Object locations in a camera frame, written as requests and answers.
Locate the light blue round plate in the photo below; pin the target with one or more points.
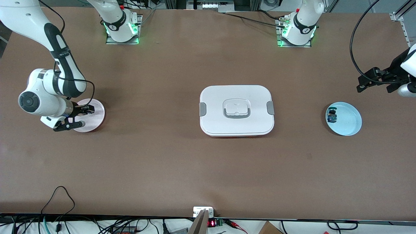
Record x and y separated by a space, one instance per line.
349 120

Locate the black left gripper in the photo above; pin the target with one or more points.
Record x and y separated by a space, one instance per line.
395 72

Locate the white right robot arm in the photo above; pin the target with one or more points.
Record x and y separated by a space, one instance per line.
35 102

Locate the white lunch box grey clips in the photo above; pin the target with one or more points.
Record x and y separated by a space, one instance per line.
237 125

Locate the small white box device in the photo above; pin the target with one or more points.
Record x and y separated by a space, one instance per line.
198 211

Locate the pink round plate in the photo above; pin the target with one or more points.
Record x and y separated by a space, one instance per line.
96 122

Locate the brown cardboard piece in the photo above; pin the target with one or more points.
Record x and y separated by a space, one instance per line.
269 229

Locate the red clip leads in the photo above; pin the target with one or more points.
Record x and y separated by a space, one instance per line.
235 225

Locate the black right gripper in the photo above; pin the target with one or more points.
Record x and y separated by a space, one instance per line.
77 110

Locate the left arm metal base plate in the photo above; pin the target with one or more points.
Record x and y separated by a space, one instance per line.
279 32

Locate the white power strip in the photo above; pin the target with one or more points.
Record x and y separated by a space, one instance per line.
211 6

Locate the small dark toy part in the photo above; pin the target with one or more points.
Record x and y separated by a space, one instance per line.
332 116

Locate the grey wedge bracket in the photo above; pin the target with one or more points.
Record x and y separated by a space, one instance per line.
200 226

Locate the aluminium frame profile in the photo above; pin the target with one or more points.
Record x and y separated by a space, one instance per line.
398 15

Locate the red digit display module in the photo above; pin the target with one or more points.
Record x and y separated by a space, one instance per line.
212 223

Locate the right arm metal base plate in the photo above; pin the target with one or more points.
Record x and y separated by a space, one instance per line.
139 29

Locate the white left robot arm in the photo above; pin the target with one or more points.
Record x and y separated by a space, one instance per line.
302 26

